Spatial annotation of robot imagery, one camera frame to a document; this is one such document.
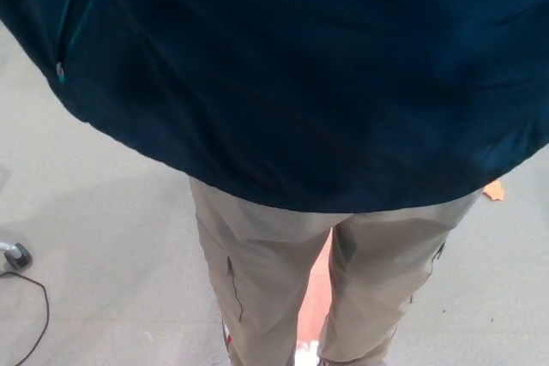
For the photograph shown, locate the dark navy basketball coat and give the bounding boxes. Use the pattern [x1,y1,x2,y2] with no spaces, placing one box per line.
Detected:
[0,0,549,216]

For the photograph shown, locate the beige trousers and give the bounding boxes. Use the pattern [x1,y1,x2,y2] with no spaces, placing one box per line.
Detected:
[187,176,485,366]

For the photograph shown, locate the orange floor marker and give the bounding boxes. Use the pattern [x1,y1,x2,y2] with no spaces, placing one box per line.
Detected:
[295,227,335,346]

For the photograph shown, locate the red white left sneaker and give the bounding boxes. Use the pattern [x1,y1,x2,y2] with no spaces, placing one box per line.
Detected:
[220,317,235,366]

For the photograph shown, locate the red white sneaker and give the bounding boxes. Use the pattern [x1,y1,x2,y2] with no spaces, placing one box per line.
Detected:
[220,317,235,366]
[294,339,323,366]

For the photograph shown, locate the red white right sneaker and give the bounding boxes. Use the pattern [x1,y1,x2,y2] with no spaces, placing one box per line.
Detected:
[294,339,323,366]

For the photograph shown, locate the orange paper scrap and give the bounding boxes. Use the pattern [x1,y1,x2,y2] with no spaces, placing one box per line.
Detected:
[481,180,508,203]

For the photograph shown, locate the silver black caster foot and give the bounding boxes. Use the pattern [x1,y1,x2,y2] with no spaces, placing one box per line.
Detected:
[0,240,33,273]

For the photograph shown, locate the black floor cable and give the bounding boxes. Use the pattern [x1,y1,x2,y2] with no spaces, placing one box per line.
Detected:
[0,270,51,366]

